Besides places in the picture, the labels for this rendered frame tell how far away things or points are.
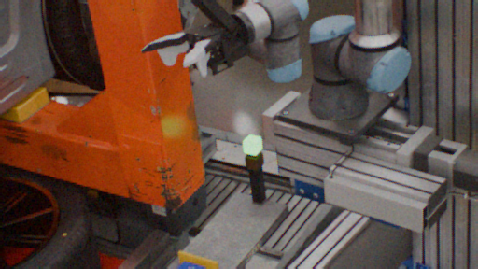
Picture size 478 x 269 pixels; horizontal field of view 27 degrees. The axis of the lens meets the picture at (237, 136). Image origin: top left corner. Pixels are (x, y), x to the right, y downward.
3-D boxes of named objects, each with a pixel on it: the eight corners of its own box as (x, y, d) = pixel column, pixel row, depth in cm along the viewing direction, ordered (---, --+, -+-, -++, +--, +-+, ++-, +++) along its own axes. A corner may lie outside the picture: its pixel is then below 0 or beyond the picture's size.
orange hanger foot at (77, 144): (27, 134, 313) (1, 36, 295) (162, 168, 288) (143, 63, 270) (-9, 162, 301) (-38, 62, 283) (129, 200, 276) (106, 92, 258)
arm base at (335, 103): (380, 96, 250) (378, 62, 244) (348, 125, 240) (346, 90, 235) (329, 83, 258) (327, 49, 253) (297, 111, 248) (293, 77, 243)
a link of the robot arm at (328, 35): (337, 53, 251) (333, 4, 244) (375, 69, 241) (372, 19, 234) (302, 71, 245) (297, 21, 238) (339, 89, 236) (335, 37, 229)
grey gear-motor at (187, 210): (118, 216, 346) (99, 131, 327) (219, 245, 325) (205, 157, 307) (86, 247, 333) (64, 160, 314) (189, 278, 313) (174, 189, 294)
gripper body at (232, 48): (212, 77, 195) (259, 54, 200) (202, 36, 191) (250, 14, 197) (189, 69, 200) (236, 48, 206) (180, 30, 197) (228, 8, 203)
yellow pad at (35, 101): (17, 93, 303) (13, 79, 300) (51, 101, 296) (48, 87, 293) (-14, 116, 293) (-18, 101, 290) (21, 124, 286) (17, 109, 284)
